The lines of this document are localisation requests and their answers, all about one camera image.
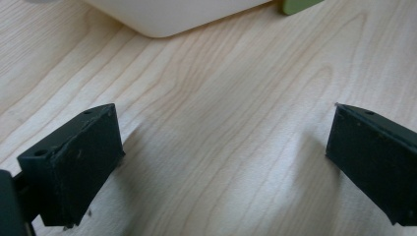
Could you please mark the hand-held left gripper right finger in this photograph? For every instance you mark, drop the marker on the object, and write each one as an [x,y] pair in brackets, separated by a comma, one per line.
[377,157]

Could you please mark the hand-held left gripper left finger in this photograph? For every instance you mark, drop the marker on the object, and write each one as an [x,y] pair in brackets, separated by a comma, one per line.
[75,164]

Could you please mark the green flat object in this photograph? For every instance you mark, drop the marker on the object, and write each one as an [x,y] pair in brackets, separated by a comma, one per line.
[296,6]

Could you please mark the white plastic container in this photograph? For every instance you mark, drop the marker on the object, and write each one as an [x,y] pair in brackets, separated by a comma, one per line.
[170,14]

